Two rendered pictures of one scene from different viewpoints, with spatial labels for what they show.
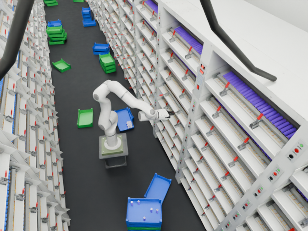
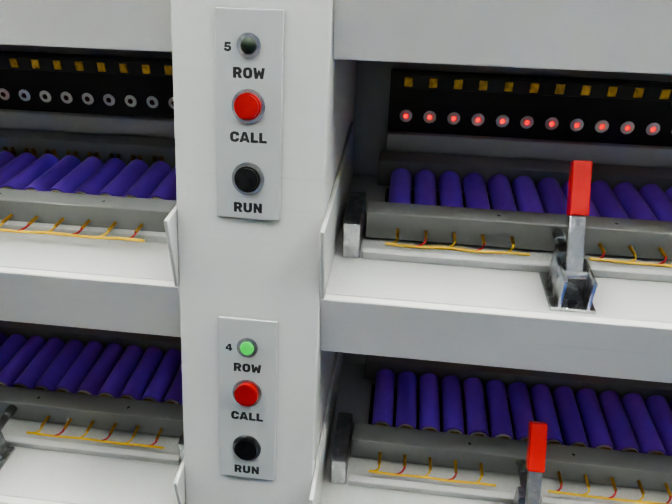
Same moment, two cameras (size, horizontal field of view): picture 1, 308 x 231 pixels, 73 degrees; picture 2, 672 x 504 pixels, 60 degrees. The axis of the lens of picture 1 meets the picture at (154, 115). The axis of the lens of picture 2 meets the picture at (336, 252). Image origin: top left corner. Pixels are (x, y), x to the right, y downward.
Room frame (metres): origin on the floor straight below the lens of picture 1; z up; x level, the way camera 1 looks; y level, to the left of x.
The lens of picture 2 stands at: (0.91, -0.02, 1.02)
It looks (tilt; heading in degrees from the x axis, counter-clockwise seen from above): 16 degrees down; 300
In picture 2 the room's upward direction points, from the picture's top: 3 degrees clockwise
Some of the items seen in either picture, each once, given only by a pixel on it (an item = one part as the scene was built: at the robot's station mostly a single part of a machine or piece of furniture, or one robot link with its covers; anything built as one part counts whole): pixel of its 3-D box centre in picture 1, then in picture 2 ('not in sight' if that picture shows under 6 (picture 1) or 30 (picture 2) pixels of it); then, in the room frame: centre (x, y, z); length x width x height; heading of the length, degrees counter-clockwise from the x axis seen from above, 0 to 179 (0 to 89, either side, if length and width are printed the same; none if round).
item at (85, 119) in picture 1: (85, 117); not in sight; (2.02, 0.98, 0.04); 0.30 x 0.20 x 0.08; 12
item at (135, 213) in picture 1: (144, 210); not in sight; (0.65, 0.05, 0.36); 0.30 x 0.20 x 0.08; 91
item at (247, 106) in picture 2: not in sight; (249, 106); (1.13, -0.30, 1.00); 0.02 x 0.01 x 0.02; 24
